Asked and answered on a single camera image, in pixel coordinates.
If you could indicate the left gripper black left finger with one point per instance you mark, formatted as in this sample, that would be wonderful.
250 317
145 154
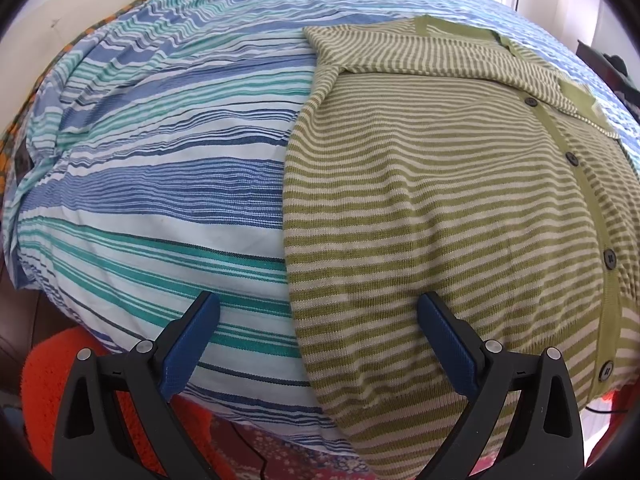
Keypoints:
115 419

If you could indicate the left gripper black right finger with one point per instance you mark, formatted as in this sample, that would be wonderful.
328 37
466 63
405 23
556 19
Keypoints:
544 438

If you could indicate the green striped knit cardigan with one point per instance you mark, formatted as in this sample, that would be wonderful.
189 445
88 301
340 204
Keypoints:
438 156

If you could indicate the pile of clothes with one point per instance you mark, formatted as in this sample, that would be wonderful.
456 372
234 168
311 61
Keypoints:
617 78

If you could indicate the orange red blanket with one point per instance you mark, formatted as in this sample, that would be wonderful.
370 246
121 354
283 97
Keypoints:
44 378

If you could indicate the floral patterned fabric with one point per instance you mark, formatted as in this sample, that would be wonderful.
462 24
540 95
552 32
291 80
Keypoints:
254 454

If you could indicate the blue striped bed sheet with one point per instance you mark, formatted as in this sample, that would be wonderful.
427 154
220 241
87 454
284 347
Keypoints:
156 158

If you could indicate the orange patterned mattress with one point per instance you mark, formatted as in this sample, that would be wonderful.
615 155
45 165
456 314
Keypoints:
30 49

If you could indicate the dark wooden dresser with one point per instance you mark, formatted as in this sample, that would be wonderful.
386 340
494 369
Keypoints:
593 58

